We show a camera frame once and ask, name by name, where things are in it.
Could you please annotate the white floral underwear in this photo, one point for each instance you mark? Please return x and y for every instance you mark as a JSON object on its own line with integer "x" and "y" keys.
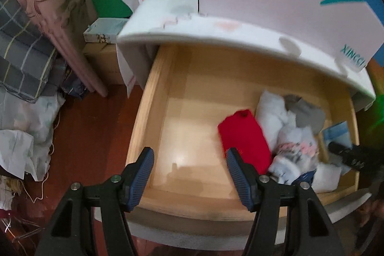
{"x": 295, "y": 151}

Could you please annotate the blue plaid bedding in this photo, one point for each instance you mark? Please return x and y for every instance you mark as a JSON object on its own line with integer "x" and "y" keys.
{"x": 24, "y": 55}

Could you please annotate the brown cardboard box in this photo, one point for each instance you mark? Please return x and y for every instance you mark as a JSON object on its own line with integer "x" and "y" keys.
{"x": 102, "y": 64}

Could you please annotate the red underwear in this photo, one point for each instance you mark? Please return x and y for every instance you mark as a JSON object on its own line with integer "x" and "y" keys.
{"x": 243, "y": 136}

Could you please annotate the crumpled white cloth pile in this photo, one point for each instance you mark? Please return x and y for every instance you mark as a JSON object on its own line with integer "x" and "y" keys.
{"x": 27, "y": 124}

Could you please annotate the white bedside cabinet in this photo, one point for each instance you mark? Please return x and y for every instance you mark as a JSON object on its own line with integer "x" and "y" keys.
{"x": 147, "y": 61}

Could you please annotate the grey ribbed socks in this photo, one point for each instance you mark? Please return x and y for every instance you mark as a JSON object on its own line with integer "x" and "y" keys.
{"x": 309, "y": 116}

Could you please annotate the wooden drawer with white front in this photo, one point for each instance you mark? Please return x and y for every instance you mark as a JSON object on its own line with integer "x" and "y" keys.
{"x": 180, "y": 124}

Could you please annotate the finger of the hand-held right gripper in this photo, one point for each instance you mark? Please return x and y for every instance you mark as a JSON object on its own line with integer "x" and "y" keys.
{"x": 351, "y": 154}

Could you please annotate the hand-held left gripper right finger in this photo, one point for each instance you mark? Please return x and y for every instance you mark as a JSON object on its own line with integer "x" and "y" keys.
{"x": 240, "y": 179}

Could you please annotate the pale folded underwear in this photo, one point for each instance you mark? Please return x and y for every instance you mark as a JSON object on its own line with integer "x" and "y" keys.
{"x": 270, "y": 115}

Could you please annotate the light blue cloth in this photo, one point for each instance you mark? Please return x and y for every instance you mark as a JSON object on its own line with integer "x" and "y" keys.
{"x": 337, "y": 133}

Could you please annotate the navy floral lace underwear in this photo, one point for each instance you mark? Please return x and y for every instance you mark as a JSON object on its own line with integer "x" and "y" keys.
{"x": 306, "y": 176}

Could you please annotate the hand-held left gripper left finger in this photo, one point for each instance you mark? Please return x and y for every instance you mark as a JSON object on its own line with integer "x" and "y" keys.
{"x": 141, "y": 179}

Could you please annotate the white folded cloth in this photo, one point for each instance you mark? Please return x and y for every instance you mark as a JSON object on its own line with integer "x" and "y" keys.
{"x": 325, "y": 178}

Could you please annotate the patterned paper cover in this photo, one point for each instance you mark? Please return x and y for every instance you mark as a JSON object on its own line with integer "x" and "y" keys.
{"x": 180, "y": 13}

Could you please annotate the small floral printed box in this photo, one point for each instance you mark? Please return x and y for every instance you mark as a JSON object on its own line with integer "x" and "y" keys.
{"x": 105, "y": 31}

